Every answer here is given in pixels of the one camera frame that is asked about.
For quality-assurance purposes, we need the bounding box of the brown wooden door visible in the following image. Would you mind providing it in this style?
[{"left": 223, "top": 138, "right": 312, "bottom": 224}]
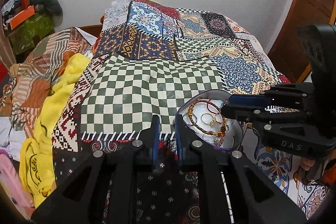
[{"left": 268, "top": 0, "right": 335, "bottom": 83}]

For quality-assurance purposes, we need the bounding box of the person's right hand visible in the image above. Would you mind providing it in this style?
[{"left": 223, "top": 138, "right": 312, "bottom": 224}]
[{"left": 301, "top": 158, "right": 328, "bottom": 180}]

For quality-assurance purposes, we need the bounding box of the dark green round cushion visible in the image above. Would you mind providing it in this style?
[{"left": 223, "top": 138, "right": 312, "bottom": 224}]
[{"left": 30, "top": 0, "right": 63, "bottom": 27}]

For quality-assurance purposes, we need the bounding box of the striped brown orange blanket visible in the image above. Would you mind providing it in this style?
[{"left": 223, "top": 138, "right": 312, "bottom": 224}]
[{"left": 1, "top": 27, "right": 91, "bottom": 137}]

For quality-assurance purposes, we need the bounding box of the colourful patchwork bedspread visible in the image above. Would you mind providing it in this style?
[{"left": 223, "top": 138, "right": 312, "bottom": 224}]
[{"left": 51, "top": 0, "right": 332, "bottom": 224}]

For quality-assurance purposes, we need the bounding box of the purple heart-shaped jewelry box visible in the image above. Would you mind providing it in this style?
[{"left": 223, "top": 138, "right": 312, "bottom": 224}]
[{"left": 175, "top": 89, "right": 243, "bottom": 152}]

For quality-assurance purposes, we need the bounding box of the green patterned box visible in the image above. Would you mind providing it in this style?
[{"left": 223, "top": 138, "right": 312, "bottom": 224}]
[{"left": 6, "top": 13, "right": 54, "bottom": 55}]

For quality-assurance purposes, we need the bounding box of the yellow fleece blanket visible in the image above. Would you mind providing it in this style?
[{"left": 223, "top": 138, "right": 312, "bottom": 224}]
[{"left": 19, "top": 53, "right": 90, "bottom": 208}]

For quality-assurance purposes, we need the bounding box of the braided red gold bracelet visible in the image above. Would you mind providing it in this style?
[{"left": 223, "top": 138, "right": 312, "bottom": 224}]
[{"left": 186, "top": 99, "right": 228, "bottom": 138}]

